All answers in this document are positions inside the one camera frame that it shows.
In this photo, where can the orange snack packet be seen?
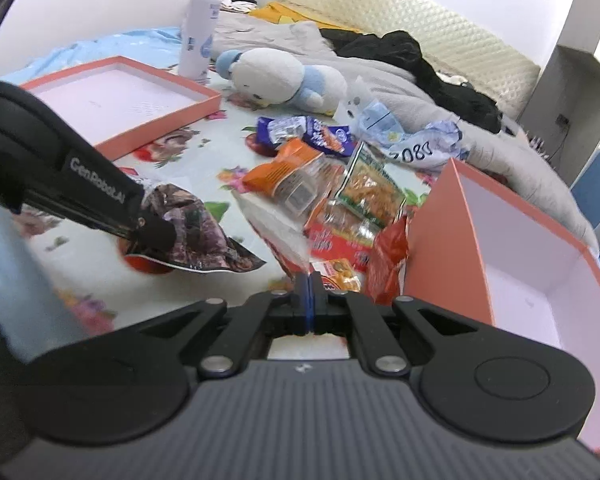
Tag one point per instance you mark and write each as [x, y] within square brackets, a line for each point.
[285, 170]

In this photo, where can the green snack packet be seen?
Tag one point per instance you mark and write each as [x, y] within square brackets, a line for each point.
[370, 190]

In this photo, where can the blue chair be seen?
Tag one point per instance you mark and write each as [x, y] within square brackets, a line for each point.
[597, 195]

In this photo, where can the crumpled white plastic bag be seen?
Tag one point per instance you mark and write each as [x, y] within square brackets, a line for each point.
[425, 142]

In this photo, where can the clear packet of brown snacks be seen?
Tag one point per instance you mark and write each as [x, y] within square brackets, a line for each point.
[350, 220]

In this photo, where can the blue white plastic bag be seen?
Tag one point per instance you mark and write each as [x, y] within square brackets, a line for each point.
[375, 115]

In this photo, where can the cream quilted headboard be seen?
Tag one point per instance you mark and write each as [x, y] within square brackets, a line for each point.
[430, 20]

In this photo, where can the orange box lid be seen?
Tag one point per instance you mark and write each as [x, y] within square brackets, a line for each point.
[115, 100]

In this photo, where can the white blue plush toy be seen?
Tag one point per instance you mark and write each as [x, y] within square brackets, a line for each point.
[280, 77]

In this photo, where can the black clothes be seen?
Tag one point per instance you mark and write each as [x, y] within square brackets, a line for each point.
[405, 55]

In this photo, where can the grey bedside cabinet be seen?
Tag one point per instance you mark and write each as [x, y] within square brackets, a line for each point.
[565, 100]

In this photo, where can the light blue bed sheet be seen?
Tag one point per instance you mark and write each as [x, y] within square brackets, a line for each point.
[80, 52]

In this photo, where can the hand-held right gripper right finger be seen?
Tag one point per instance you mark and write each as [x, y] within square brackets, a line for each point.
[316, 310]

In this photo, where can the yellow cloth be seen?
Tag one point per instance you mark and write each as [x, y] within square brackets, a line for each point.
[290, 15]

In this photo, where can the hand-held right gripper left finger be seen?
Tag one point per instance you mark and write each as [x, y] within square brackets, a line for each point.
[300, 310]

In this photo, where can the dark brown snack packet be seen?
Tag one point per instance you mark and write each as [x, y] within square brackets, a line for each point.
[205, 235]

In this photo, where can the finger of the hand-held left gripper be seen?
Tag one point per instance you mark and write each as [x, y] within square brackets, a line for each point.
[155, 234]

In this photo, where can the grey duvet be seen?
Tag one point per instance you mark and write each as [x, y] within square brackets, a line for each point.
[505, 160]

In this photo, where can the small yellow snack packet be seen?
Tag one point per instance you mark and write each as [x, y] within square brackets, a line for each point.
[340, 275]

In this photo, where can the red snack packet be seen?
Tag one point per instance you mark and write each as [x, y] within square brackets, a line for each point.
[330, 247]
[387, 260]

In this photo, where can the purple blue snack packet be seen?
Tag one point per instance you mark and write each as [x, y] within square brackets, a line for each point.
[325, 137]

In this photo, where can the white spray bottle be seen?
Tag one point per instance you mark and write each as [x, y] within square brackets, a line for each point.
[197, 30]

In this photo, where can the orange cardboard box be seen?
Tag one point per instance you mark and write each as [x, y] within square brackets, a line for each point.
[530, 260]

